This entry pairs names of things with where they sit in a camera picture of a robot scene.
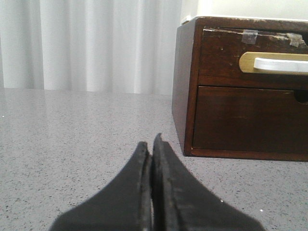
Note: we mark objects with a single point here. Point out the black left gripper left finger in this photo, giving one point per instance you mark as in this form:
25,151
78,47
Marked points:
123,205

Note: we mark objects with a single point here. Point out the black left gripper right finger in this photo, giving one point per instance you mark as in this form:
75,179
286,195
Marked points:
182,203

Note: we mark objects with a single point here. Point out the white drawer handle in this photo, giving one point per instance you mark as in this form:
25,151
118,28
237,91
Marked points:
281,66

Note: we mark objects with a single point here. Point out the wooden drawer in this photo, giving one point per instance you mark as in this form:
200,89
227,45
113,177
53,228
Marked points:
258,120
228,55

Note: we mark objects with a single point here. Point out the dark brown wooden drawer cabinet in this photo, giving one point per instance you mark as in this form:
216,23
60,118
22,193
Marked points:
186,79

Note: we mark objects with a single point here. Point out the white curtain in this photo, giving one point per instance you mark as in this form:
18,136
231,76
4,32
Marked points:
124,46

